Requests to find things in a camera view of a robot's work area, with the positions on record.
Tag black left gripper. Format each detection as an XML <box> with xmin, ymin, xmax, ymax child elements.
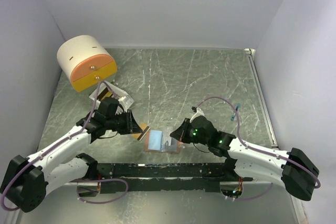
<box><xmin>106</xmin><ymin>109</ymin><xmax>143</xmax><ymax>135</ymax></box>

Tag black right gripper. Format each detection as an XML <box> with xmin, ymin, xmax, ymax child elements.
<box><xmin>170</xmin><ymin>118</ymin><xmax>209</xmax><ymax>146</ymax></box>

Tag gold black-stripe credit card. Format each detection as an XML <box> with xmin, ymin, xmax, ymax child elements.
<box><xmin>132</xmin><ymin>123</ymin><xmax>151</xmax><ymax>142</ymax></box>

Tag white crest credit card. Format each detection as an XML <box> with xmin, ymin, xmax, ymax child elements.
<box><xmin>162</xmin><ymin>126</ymin><xmax>178</xmax><ymax>153</ymax></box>

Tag pink blue card holder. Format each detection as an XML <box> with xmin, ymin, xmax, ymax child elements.
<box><xmin>144</xmin><ymin>129</ymin><xmax>180</xmax><ymax>154</ymax></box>

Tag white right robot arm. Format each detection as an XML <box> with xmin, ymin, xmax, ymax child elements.
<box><xmin>170</xmin><ymin>115</ymin><xmax>319</xmax><ymax>201</ymax></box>

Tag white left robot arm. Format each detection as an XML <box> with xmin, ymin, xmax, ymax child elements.
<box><xmin>1</xmin><ymin>98</ymin><xmax>143</xmax><ymax>212</ymax></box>

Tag white card tray box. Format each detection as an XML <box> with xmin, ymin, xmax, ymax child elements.
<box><xmin>89</xmin><ymin>81</ymin><xmax>131</xmax><ymax>113</ymax></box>

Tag yellow credit card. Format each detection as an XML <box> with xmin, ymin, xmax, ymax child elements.
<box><xmin>97</xmin><ymin>89</ymin><xmax>113</xmax><ymax>101</ymax></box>

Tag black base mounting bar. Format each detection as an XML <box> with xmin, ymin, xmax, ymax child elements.
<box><xmin>65</xmin><ymin>162</ymin><xmax>253</xmax><ymax>196</ymax></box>

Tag blue pen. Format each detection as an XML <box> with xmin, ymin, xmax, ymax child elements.
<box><xmin>231</xmin><ymin>103</ymin><xmax>240</xmax><ymax>121</ymax></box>

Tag cream drawer cabinet orange fronts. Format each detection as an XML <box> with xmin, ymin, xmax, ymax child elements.
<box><xmin>57</xmin><ymin>35</ymin><xmax>118</xmax><ymax>92</ymax></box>

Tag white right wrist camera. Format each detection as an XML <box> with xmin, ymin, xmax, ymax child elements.
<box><xmin>190</xmin><ymin>106</ymin><xmax>205</xmax><ymax>122</ymax></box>

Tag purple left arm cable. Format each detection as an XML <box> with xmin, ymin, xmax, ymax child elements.
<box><xmin>0</xmin><ymin>81</ymin><xmax>121</xmax><ymax>210</ymax></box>

